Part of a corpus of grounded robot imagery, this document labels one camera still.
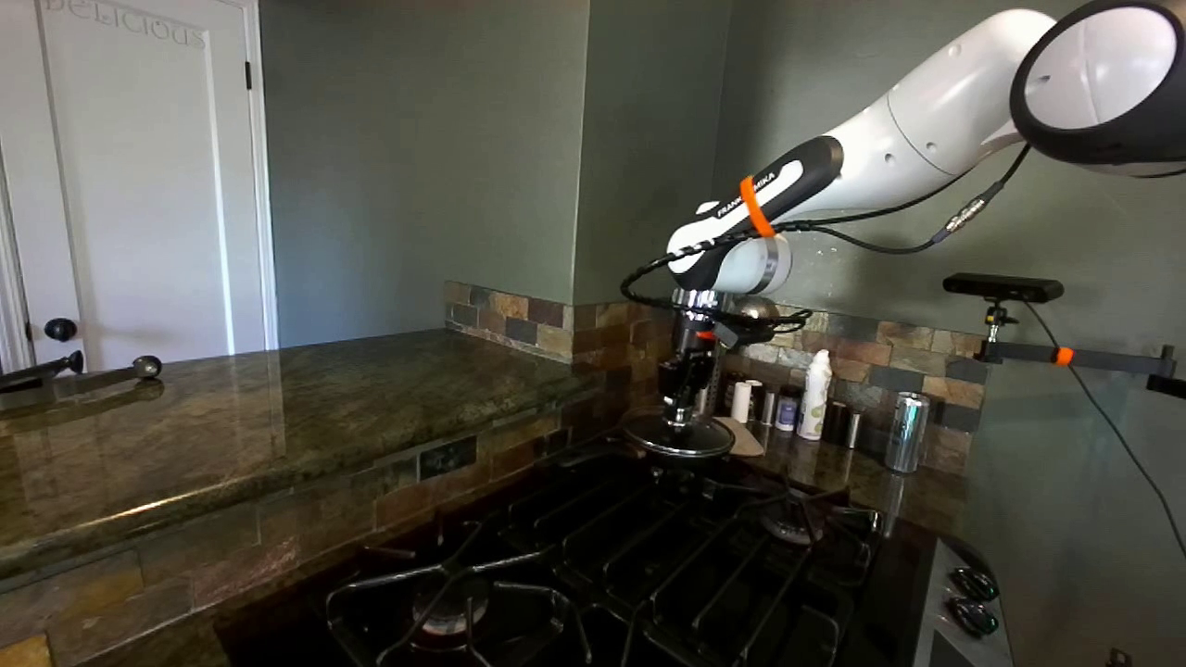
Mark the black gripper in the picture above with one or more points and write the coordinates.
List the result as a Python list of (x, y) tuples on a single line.
[(694, 347)]

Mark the glass lid with metal knob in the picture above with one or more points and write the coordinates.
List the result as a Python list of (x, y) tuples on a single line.
[(653, 438)]

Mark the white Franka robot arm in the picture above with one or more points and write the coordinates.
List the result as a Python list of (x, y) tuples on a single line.
[(937, 111)]

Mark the small white cup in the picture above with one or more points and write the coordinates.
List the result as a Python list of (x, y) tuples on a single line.
[(742, 400)]

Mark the beige quilted pot holder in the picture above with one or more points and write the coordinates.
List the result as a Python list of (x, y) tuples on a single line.
[(745, 438)]

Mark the small jar with blue label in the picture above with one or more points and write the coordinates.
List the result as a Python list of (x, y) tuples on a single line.
[(787, 412)]

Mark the white plastic bottle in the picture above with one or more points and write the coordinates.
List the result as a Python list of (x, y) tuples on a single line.
[(817, 397)]

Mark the small dark jar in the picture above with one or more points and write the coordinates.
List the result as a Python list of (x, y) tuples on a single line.
[(842, 422)]

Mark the black gas stove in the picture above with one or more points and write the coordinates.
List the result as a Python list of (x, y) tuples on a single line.
[(680, 579)]

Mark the silver drink can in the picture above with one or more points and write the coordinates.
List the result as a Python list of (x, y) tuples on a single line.
[(906, 432)]

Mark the black stove knob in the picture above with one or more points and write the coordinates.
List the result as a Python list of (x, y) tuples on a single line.
[(972, 584), (972, 621)]

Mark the white panel door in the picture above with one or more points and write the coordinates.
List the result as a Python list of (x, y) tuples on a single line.
[(150, 185)]

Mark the black door knob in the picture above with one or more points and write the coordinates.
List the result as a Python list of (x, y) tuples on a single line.
[(59, 331)]

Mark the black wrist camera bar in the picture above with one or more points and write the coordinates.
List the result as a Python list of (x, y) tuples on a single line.
[(727, 322)]

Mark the black wall outlet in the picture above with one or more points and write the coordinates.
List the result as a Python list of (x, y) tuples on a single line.
[(448, 457)]

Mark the black stereo camera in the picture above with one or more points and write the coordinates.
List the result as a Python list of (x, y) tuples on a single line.
[(1002, 288)]

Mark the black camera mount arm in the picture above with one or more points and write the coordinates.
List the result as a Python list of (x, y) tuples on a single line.
[(1111, 362)]

